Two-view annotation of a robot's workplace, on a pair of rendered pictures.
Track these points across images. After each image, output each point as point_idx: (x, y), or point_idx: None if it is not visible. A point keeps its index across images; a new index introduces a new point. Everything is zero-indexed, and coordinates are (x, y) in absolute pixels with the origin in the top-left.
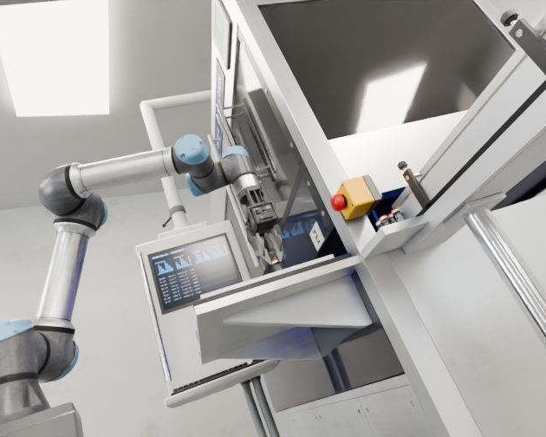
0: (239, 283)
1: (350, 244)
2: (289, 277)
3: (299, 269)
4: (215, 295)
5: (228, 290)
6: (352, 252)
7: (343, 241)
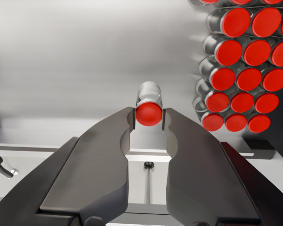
0: (49, 146)
1: (272, 180)
2: (136, 160)
3: (163, 155)
4: (13, 150)
5: (34, 151)
6: (267, 162)
7: None
